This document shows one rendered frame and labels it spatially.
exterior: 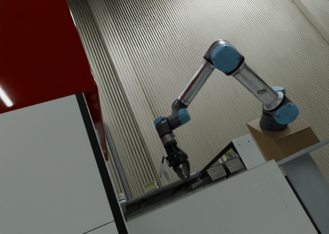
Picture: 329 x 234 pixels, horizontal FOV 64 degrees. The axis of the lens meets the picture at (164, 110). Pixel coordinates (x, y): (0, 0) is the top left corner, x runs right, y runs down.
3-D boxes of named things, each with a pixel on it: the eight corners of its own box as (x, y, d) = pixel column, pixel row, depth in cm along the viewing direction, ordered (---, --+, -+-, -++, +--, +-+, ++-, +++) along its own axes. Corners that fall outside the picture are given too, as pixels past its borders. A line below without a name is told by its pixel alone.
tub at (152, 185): (147, 195, 162) (143, 184, 164) (150, 196, 169) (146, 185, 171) (158, 190, 162) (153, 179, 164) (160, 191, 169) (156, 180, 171)
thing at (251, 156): (248, 170, 107) (231, 140, 113) (209, 194, 156) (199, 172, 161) (267, 162, 110) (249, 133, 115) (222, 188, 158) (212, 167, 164)
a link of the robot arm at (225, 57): (293, 102, 140) (221, 34, 126) (306, 115, 127) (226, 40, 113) (275, 117, 144) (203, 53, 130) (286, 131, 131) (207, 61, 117)
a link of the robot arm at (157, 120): (163, 113, 138) (150, 121, 141) (171, 131, 134) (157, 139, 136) (169, 116, 145) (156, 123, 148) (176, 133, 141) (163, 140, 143)
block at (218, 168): (209, 175, 123) (206, 169, 124) (207, 177, 126) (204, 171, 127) (223, 169, 125) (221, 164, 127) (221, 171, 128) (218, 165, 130)
